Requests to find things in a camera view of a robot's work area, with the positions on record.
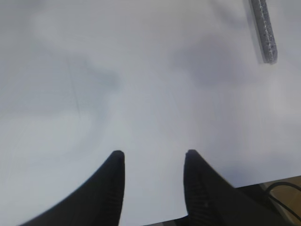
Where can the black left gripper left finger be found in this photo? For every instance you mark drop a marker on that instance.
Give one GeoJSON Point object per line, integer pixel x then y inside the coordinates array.
{"type": "Point", "coordinates": [98, 202]}

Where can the blue glitter glue pen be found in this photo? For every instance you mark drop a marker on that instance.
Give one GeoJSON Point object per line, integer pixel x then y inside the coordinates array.
{"type": "Point", "coordinates": [265, 31]}

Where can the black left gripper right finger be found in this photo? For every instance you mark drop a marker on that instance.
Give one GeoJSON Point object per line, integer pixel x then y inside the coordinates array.
{"type": "Point", "coordinates": [211, 201]}

